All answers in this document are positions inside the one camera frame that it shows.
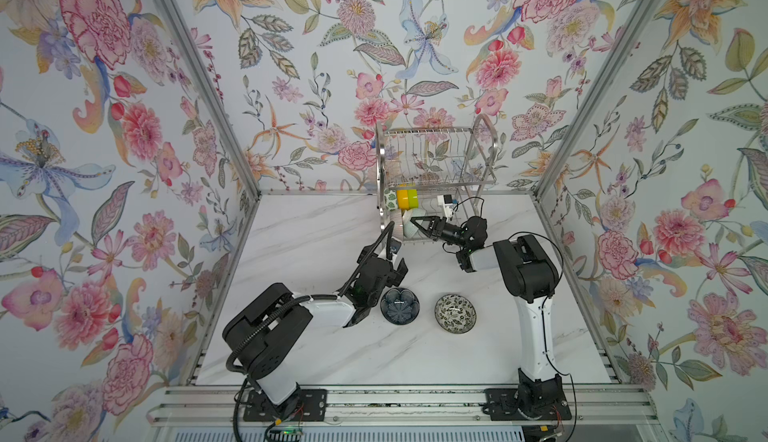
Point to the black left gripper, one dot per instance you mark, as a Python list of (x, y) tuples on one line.
[(380, 268)]

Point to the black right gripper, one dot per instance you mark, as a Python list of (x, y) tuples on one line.
[(442, 229)]

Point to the lime green bowl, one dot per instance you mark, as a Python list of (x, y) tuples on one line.
[(412, 198)]

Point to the dark blue flower bowl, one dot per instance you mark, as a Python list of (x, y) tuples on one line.
[(399, 306)]

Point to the yellow bowl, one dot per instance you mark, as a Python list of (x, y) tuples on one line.
[(403, 199)]

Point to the green leaf pattern bowl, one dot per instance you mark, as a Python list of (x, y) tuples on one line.
[(391, 200)]

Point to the black white speckled bowl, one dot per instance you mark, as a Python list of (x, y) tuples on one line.
[(455, 314)]

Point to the pale celadon bowl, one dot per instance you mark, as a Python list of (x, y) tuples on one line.
[(408, 228)]

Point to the pink striped ceramic bowl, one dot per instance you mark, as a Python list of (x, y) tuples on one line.
[(395, 216)]

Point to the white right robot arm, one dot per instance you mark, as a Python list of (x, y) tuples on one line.
[(531, 278)]

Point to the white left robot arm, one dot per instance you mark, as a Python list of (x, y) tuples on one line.
[(263, 334)]

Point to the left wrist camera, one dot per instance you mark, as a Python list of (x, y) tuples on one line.
[(392, 248)]

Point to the chrome wire dish rack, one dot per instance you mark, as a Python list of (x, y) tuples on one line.
[(440, 160)]

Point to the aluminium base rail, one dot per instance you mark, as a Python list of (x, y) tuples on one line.
[(611, 406)]

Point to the aluminium corner post left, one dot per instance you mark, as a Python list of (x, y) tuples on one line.
[(206, 88)]

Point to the aluminium corner post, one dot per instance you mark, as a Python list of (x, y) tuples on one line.
[(206, 88), (636, 22)]

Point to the aluminium corner post right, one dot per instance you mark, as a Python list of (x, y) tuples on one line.
[(636, 22)]

